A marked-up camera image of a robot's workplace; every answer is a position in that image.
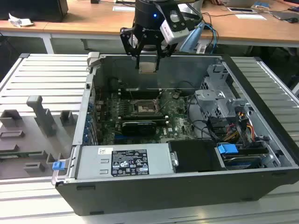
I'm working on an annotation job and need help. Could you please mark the grey case release latch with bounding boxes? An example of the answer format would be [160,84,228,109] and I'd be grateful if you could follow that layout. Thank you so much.
[86,52,101,69]

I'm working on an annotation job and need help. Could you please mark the black graphics card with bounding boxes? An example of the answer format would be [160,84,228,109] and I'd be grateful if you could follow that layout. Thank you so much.
[121,120,157,136]

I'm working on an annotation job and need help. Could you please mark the hard disk drive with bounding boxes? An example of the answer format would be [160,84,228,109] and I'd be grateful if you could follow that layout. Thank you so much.
[221,154,263,169]

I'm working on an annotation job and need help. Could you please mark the grey plastic parts rack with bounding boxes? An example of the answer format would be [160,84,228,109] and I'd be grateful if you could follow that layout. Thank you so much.
[0,95,79,180]

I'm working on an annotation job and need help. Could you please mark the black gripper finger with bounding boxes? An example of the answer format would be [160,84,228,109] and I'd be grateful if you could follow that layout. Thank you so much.
[120,27,141,70]
[155,43,178,71]

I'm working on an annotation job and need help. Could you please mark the pale blue teach pendant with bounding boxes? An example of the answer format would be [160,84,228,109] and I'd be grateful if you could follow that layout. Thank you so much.
[179,22,206,53]

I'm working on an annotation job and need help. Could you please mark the black open PC case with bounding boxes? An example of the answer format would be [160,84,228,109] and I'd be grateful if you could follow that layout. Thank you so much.
[55,52,299,217]

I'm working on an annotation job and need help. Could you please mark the metal CPU socket cover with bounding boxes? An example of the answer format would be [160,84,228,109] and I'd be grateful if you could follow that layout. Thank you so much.
[153,90,164,112]

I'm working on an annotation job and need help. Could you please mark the black RAM slot bank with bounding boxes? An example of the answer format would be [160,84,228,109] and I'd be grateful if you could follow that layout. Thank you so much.
[119,88,163,99]
[119,113,170,125]

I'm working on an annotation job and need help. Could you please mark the black box on desk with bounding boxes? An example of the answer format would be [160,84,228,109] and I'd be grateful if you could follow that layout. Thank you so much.
[0,0,69,23]

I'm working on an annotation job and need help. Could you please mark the wooden desk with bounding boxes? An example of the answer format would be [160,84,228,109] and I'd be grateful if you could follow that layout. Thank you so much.
[0,0,299,49]

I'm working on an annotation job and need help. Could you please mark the white framed tablet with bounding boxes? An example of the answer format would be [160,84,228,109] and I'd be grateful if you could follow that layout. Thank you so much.
[227,7,256,14]

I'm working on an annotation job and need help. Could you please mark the grey laptop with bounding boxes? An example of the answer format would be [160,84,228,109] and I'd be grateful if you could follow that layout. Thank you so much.
[269,10,299,21]

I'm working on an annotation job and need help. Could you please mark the white paper sheet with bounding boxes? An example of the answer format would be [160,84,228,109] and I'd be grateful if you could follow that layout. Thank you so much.
[234,14,267,21]

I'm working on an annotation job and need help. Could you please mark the green motherboard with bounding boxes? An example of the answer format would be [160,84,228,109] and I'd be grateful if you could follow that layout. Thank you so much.
[93,90,202,144]

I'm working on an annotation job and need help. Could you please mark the silver power supply with label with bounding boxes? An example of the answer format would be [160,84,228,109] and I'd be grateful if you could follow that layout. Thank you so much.
[76,143,176,180]

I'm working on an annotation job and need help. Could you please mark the blue disk carrier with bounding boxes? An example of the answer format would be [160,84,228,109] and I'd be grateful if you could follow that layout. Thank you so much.
[217,144,239,155]

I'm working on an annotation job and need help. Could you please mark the blue cable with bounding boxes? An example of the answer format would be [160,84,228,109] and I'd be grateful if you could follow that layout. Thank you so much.
[204,22,220,55]

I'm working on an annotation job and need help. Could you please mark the white desk label plate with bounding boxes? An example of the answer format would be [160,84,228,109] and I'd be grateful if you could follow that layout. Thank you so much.
[112,6,136,13]

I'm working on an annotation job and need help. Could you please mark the yellow red power wires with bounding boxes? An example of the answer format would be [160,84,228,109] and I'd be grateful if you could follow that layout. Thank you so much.
[223,111,256,143]

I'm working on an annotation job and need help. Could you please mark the silver square CPU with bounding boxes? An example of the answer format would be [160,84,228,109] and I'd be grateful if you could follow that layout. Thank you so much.
[138,62,158,75]

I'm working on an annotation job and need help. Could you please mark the crumpled white paper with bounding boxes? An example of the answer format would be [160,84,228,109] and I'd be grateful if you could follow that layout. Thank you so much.
[8,13,34,28]

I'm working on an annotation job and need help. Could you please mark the black CPU socket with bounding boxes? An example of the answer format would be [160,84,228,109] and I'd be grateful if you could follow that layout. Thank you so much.
[131,99,162,117]

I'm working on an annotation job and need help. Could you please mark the silver metal drive cage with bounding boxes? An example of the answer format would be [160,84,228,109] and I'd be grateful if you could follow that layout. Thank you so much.
[194,64,249,120]

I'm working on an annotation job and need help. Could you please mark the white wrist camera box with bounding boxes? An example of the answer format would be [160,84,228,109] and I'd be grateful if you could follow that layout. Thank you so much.
[160,9,189,45]

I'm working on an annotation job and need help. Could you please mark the green RAM stick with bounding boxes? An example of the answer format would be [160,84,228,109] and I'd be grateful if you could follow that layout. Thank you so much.
[0,151,43,158]

